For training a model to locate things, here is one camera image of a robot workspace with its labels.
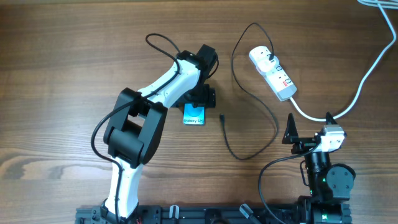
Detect blue Galaxy smartphone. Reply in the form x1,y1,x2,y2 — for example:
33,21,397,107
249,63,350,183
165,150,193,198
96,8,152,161
183,104,205,126

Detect black USB charging cable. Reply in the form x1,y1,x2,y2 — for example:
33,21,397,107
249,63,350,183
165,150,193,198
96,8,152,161
220,22,279,161

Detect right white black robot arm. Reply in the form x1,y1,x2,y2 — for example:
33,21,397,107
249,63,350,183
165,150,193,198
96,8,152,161
282,113,356,224

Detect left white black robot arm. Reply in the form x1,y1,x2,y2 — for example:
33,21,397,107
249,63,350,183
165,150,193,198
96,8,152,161
101,45,218,223

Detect white charger plug adapter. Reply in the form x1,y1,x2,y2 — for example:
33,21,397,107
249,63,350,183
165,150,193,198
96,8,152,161
256,57,279,75

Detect white power strip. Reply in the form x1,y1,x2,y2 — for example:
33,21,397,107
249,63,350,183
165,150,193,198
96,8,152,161
249,46,297,101

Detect white cables at corner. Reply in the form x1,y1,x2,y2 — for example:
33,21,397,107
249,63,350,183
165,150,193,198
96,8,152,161
356,0,398,10

